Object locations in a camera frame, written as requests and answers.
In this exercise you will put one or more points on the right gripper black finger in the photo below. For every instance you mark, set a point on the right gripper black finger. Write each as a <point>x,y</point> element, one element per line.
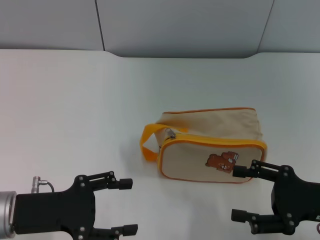
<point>241,215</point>
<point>242,171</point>

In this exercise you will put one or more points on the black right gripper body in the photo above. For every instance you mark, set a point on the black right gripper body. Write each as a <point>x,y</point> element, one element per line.
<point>297,200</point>

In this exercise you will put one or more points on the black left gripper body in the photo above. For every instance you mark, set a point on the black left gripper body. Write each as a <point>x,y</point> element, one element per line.
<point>52,212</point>

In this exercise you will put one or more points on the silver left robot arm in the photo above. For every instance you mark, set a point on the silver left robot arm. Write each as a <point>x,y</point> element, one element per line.
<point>6,212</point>

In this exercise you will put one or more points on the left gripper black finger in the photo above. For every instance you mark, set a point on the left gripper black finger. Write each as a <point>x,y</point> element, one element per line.
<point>123,183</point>
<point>128,228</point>

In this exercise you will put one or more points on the beige food bag orange trim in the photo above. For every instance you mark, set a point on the beige food bag orange trim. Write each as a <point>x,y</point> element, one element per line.
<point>200,125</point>

